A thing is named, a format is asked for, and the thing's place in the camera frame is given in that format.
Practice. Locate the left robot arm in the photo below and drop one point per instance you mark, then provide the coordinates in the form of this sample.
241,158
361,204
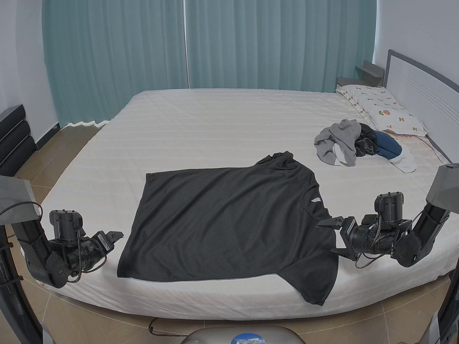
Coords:
46,263

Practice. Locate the pile of clothes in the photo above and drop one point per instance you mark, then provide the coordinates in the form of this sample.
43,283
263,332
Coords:
344,134

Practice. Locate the black T-shirt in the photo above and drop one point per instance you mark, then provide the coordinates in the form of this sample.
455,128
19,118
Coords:
222,228

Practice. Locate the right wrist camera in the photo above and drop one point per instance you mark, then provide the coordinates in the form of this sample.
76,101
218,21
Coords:
368,220

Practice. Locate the black chest of drawers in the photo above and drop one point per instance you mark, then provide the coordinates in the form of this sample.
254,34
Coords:
14,138

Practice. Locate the bed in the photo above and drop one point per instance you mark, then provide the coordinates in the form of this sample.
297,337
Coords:
215,127

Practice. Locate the grey bedside table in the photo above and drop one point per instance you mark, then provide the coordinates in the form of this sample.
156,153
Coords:
369,71

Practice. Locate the blue-green curtain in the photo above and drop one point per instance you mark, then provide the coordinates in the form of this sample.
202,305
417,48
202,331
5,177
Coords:
107,48
279,30

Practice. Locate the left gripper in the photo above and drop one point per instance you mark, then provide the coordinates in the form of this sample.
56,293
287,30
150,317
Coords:
93,253

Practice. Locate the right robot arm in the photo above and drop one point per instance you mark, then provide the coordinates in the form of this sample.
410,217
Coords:
408,249

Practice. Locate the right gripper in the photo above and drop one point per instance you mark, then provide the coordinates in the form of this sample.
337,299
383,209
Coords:
358,238

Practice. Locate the white printed pillow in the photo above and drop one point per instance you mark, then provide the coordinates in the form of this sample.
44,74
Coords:
387,109

